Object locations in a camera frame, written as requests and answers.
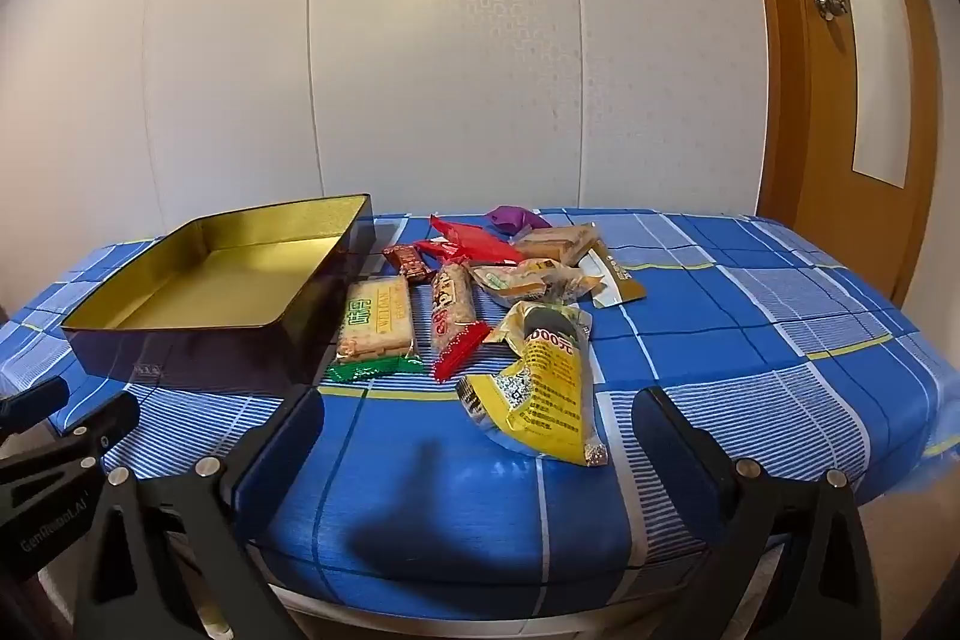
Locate red-ended cracker packet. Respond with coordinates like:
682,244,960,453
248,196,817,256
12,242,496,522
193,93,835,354
429,261,490,382

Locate green cracker packet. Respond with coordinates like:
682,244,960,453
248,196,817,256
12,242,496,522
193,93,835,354
326,275,425,384

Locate gold tin box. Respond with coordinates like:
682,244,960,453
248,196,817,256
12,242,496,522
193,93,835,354
58,194,374,395

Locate small red snack packet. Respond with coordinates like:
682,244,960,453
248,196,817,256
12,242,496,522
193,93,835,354
412,239,460,270

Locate large red snack packet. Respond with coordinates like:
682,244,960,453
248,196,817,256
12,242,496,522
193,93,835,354
429,214,526,266

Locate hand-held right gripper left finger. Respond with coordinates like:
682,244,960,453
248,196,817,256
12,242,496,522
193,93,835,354
73,385,327,640

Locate clear bread packet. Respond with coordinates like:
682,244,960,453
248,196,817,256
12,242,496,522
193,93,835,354
469,257,605,310

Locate purple candy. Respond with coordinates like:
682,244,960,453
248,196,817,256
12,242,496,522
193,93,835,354
484,205,552,236

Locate clear brown pastry packet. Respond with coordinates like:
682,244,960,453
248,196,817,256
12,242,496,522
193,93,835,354
510,222,605,262

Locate white and gold sachet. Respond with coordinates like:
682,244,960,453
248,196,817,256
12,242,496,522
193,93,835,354
577,241,647,310

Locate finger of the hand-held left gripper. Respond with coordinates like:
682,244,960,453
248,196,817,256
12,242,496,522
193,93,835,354
0,391,141,487
0,376,72,437

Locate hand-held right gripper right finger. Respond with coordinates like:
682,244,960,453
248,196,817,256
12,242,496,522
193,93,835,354
631,385,882,640

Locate yellow snack bag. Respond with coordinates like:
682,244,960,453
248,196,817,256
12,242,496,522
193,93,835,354
456,301,607,467

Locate dark red candy packet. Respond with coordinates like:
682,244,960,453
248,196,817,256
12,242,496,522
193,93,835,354
381,242,430,285

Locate blue plaid tablecloth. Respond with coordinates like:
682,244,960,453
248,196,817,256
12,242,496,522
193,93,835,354
0,206,960,581

